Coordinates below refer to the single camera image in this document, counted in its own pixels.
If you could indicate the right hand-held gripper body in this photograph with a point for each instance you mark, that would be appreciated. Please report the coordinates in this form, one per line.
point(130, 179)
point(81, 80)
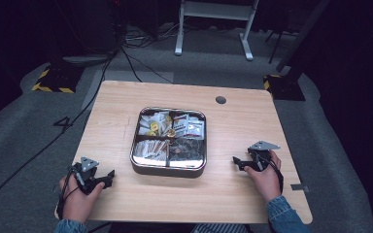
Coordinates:
point(259, 158)

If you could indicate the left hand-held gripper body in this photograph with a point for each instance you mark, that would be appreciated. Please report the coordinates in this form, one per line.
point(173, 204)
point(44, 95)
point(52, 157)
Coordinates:
point(87, 177)

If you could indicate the transparent box lid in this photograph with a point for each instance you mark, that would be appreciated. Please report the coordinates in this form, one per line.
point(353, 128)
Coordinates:
point(187, 161)

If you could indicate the brown divided box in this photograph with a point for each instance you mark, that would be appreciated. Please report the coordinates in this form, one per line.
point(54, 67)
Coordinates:
point(166, 171)

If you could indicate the person's right hand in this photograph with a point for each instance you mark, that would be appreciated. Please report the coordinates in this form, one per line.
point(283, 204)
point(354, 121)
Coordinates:
point(265, 181)

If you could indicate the person's left hand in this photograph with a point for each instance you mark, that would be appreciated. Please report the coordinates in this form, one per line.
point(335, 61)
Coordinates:
point(77, 204)

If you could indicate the pile of brown white sachets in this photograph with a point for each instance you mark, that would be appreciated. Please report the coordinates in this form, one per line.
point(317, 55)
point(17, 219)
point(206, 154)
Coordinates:
point(152, 149)

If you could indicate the pile of dark packets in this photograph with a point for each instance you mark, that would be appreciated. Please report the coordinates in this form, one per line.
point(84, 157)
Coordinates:
point(187, 149)

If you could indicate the pile of red-label white packets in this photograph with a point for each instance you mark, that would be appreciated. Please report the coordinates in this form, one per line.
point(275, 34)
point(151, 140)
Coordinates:
point(189, 127)

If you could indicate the pile of white yellow packets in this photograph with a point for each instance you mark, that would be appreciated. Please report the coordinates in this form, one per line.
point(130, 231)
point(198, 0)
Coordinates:
point(153, 124)

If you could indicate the person's striped clothing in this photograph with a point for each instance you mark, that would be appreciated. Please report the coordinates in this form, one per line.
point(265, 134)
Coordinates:
point(220, 228)

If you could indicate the black yellow striped base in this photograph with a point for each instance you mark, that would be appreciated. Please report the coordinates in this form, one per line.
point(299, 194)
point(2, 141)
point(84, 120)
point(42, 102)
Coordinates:
point(285, 89)
point(56, 82)

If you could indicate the dark slanted post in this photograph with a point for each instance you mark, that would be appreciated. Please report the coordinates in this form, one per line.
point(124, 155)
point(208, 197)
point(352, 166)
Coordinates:
point(301, 35)

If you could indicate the white metal stand frame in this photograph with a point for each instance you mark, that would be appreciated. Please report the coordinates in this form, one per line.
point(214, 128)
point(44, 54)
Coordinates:
point(213, 11)

